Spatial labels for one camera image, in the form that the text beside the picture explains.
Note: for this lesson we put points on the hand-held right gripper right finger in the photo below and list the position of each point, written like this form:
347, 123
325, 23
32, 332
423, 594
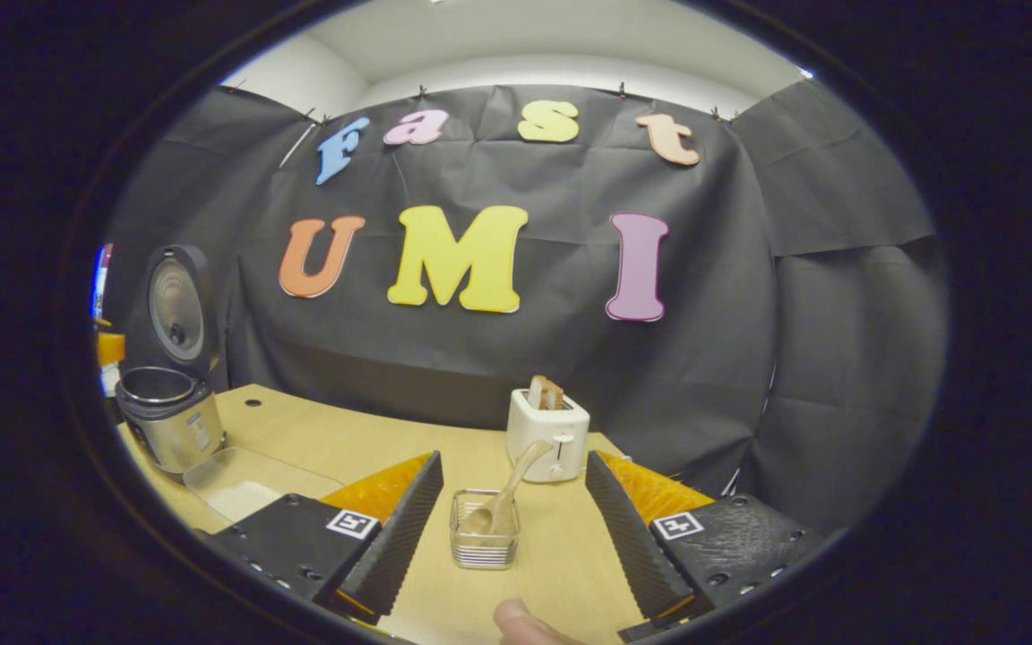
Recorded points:
632, 546

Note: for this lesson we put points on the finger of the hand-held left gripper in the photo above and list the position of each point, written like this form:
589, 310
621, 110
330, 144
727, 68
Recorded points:
111, 349

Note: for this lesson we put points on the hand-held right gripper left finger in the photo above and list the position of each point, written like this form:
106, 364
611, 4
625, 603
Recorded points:
395, 546

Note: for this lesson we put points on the dark grey rice cooker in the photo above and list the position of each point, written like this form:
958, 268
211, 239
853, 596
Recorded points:
176, 430

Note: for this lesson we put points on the wooden spoon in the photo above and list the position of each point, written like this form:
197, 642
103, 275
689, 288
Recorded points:
516, 475

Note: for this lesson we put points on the white rice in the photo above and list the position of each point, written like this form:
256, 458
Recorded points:
243, 502

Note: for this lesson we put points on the computer monitor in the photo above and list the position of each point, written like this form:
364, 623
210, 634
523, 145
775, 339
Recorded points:
102, 278

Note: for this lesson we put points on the white toaster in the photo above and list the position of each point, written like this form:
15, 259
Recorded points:
534, 434

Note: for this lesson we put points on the clear plastic container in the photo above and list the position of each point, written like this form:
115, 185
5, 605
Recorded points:
238, 461

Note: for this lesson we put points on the black backdrop cloth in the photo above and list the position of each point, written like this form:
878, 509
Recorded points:
704, 385

